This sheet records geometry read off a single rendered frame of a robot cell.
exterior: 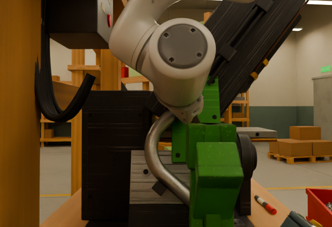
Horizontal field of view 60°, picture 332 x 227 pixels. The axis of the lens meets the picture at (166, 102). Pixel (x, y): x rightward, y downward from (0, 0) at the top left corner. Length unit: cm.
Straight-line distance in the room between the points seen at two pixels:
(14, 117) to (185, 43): 31
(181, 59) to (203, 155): 12
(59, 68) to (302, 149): 749
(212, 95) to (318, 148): 655
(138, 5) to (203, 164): 23
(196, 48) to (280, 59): 1074
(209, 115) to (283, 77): 1038
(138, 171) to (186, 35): 40
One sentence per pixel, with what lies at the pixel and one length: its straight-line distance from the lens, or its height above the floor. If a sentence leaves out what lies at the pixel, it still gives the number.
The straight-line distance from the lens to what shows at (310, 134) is 753.
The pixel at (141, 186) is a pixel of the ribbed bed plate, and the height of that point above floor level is 101.
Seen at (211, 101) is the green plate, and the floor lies 121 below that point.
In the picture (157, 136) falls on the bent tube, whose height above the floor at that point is 113.
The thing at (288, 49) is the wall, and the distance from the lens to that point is 1128.
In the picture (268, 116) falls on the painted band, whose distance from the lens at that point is 1073.
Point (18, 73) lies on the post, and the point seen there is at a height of 125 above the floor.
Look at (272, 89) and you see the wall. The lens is 1082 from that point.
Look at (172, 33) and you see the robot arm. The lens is 36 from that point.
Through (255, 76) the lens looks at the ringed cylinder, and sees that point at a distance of 94.
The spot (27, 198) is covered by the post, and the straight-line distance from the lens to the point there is 60.
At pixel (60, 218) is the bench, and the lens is 93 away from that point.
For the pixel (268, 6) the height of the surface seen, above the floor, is 144.
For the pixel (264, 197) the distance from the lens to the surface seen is 105.
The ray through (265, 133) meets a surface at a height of 112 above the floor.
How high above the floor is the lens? 119
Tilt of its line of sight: 1 degrees up
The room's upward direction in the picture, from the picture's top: straight up
